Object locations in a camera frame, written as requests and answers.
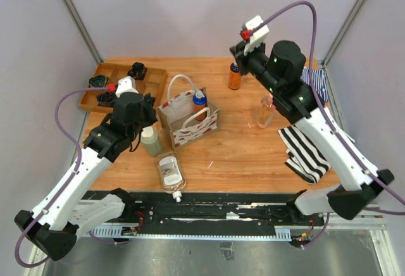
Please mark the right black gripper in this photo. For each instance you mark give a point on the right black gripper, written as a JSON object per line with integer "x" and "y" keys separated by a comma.
{"x": 238, "y": 50}

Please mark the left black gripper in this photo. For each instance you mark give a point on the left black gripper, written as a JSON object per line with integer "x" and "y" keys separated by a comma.
{"x": 151, "y": 114}

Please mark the orange spray bottle front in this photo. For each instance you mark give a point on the orange spray bottle front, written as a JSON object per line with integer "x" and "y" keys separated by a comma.
{"x": 234, "y": 78}

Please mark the orange spray bottle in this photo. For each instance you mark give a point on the orange spray bottle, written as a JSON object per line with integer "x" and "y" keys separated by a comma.
{"x": 234, "y": 78}
{"x": 199, "y": 100}

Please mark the clear bottle pink cap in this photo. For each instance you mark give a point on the clear bottle pink cap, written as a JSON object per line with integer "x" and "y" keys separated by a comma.
{"x": 266, "y": 111}

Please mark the orange spray bottle back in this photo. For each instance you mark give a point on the orange spray bottle back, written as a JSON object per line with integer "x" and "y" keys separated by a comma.
{"x": 199, "y": 100}

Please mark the blue white striped cloth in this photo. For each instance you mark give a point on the blue white striped cloth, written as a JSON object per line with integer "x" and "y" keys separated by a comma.
{"x": 319, "y": 81}

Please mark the clear bottle white cap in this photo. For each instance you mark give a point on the clear bottle white cap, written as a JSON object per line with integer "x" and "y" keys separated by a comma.
{"x": 171, "y": 175}

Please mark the black white striped cloth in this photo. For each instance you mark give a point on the black white striped cloth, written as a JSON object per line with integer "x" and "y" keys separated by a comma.
{"x": 304, "y": 158}

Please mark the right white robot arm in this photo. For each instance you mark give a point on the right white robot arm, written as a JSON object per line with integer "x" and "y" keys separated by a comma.
{"x": 280, "y": 73}

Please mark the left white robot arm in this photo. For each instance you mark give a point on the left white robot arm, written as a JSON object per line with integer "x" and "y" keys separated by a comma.
{"x": 55, "y": 225}

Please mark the canvas tote bag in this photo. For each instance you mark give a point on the canvas tote bag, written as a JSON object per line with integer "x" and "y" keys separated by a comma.
{"x": 180, "y": 124}

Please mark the small black rolled belt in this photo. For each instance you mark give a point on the small black rolled belt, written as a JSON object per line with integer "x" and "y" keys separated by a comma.
{"x": 138, "y": 71}

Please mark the green patterned rolled belt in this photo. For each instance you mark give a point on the green patterned rolled belt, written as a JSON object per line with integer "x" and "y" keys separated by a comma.
{"x": 98, "y": 81}

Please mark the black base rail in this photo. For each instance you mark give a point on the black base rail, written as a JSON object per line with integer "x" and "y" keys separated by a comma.
{"x": 214, "y": 214}

